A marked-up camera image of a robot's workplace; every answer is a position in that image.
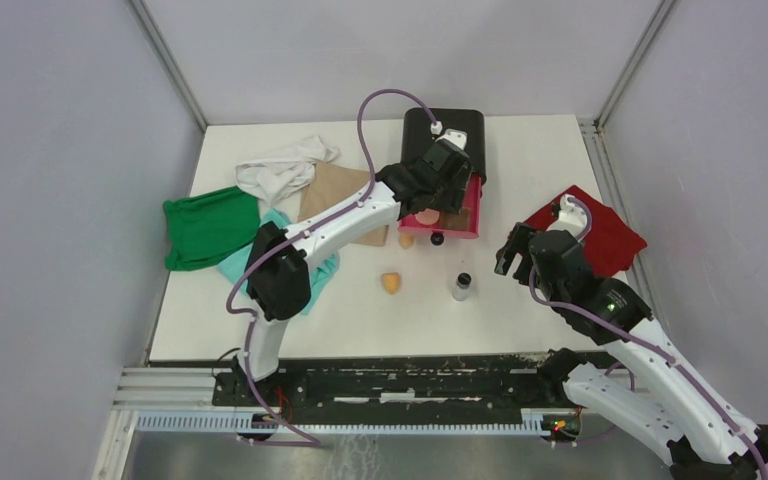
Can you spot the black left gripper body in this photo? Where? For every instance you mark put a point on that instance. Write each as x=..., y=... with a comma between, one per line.
x=450, y=197

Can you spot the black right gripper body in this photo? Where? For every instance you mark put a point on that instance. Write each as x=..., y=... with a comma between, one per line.
x=557, y=296

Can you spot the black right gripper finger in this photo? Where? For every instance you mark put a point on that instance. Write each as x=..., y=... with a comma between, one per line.
x=505, y=257
x=520, y=235

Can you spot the pink round powder puff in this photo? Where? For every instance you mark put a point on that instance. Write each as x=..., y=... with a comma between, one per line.
x=427, y=217

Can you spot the pink top drawer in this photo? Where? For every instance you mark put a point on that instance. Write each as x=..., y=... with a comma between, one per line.
x=438, y=226

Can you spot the small clear black-capped bottle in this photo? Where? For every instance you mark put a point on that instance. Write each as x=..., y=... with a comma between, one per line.
x=461, y=288

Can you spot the black pink drawer organizer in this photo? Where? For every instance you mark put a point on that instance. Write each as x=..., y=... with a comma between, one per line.
x=416, y=136

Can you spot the brown square eyeshadow compact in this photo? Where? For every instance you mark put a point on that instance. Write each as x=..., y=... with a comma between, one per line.
x=456, y=222

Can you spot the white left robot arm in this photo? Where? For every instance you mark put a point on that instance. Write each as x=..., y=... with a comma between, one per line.
x=277, y=274

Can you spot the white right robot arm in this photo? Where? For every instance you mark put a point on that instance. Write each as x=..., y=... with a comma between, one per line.
x=695, y=431

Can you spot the peach gourd makeup sponge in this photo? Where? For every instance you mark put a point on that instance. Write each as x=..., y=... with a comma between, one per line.
x=407, y=240

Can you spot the orange teardrop makeup sponge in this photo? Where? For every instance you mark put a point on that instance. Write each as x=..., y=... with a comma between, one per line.
x=391, y=282

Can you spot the red cloth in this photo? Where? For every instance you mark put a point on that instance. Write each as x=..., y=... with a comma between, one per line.
x=611, y=246

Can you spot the beige folded cloth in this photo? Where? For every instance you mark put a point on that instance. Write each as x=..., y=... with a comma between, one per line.
x=331, y=185

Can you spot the white crumpled cloth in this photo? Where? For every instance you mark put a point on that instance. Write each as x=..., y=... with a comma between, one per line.
x=275, y=175

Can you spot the green cloth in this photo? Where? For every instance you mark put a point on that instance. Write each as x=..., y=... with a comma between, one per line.
x=204, y=230

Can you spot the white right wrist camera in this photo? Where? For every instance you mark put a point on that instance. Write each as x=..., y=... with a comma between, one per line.
x=572, y=216

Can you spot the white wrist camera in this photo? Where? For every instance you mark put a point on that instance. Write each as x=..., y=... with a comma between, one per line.
x=572, y=216
x=455, y=137

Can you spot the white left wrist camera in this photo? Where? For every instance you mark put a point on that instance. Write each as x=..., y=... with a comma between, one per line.
x=455, y=137

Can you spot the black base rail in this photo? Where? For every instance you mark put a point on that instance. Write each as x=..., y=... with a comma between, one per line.
x=411, y=390

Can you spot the white slotted cable duct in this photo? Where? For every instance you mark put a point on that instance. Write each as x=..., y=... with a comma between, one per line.
x=525, y=423

